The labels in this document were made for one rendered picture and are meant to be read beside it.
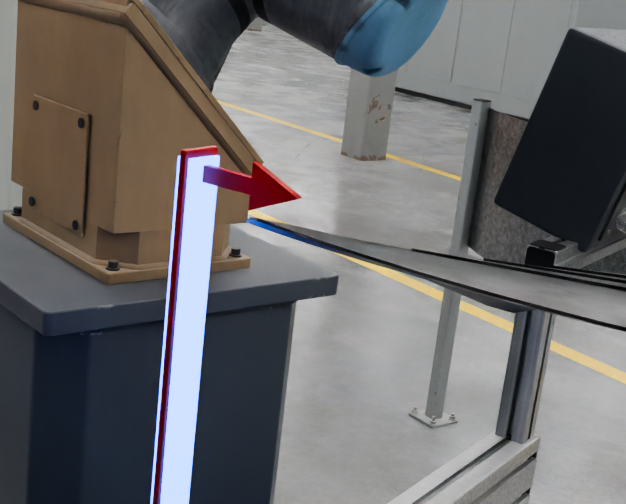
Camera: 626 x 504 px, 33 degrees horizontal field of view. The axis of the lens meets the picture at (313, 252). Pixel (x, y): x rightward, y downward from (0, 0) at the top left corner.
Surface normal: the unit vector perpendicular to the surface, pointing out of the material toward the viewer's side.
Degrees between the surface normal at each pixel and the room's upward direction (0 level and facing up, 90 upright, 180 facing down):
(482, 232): 90
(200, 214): 90
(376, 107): 91
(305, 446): 0
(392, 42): 115
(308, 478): 0
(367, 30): 99
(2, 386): 90
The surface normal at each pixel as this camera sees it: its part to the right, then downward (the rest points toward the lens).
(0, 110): 0.81, 0.25
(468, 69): -0.79, 0.07
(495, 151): -0.96, -0.04
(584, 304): 0.13, -0.96
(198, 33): 0.74, -0.02
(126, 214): 0.63, 0.27
